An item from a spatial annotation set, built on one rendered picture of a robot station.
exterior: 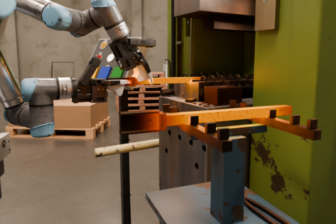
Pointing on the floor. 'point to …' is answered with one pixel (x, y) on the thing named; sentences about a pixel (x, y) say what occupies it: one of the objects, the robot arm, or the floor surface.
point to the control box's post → (124, 166)
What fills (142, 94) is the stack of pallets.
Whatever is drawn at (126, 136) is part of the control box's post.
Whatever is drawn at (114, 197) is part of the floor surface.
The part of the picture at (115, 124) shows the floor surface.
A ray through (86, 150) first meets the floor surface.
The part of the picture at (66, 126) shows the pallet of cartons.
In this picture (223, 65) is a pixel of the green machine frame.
